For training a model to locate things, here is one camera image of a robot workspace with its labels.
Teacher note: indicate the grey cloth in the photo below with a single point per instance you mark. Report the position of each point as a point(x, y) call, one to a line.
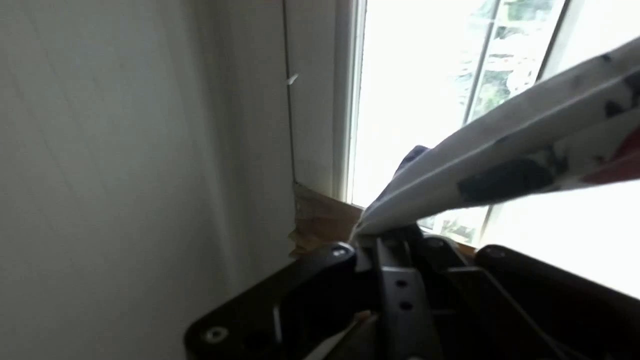
point(520, 146)

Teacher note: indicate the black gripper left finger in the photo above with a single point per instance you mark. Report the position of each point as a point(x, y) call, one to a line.
point(287, 306)

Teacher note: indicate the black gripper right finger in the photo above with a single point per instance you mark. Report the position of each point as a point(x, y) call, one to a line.
point(532, 306)

